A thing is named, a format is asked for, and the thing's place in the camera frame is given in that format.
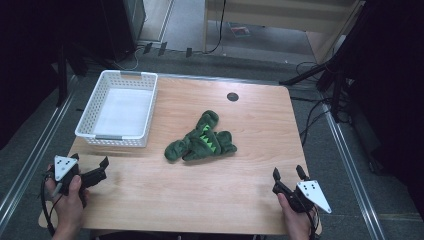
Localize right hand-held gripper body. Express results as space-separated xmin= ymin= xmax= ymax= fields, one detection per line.
xmin=272 ymin=180 xmax=333 ymax=215

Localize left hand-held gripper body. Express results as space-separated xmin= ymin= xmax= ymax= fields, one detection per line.
xmin=44 ymin=154 xmax=109 ymax=208

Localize white plastic basket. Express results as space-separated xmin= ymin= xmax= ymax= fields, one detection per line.
xmin=74 ymin=69 xmax=160 ymax=149

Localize green plush crocodile toy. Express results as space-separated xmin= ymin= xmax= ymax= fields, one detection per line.
xmin=164 ymin=109 xmax=238 ymax=163

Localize person's right hand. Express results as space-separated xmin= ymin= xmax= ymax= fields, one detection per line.
xmin=276 ymin=192 xmax=314 ymax=236

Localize person's left hand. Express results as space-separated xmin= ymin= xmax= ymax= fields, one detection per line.
xmin=45 ymin=164 xmax=90 ymax=235

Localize black upright stand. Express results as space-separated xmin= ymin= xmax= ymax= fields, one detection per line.
xmin=55 ymin=41 xmax=70 ymax=108

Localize black tripod stand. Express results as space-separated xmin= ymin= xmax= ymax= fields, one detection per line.
xmin=279 ymin=49 xmax=353 ymax=125

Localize dark curtain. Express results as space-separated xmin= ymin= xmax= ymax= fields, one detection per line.
xmin=0 ymin=0 xmax=111 ymax=151
xmin=346 ymin=0 xmax=424 ymax=221

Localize black cabinet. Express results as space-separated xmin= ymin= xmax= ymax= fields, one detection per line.
xmin=99 ymin=0 xmax=147 ymax=63

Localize red printed paper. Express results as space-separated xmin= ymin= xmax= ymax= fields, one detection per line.
xmin=229 ymin=24 xmax=252 ymax=39

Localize light wooden shelf unit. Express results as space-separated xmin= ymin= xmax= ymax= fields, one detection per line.
xmin=202 ymin=0 xmax=366 ymax=65

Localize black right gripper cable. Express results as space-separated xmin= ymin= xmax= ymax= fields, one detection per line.
xmin=307 ymin=203 xmax=322 ymax=240

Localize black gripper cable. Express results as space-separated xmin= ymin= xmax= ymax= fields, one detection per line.
xmin=40 ymin=170 xmax=57 ymax=238
xmin=307 ymin=203 xmax=322 ymax=240

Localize metal floor rail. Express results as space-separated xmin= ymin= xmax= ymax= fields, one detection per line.
xmin=319 ymin=99 xmax=389 ymax=240
xmin=0 ymin=75 xmax=79 ymax=228

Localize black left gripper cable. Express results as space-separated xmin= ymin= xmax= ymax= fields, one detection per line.
xmin=40 ymin=170 xmax=57 ymax=238

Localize black floor cables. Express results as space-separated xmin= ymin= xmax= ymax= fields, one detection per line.
xmin=289 ymin=60 xmax=338 ymax=148

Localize white floor cable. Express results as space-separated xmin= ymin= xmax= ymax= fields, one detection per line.
xmin=111 ymin=45 xmax=143 ymax=72

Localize black hanging cable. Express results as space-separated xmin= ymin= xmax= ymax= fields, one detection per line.
xmin=201 ymin=0 xmax=228 ymax=55

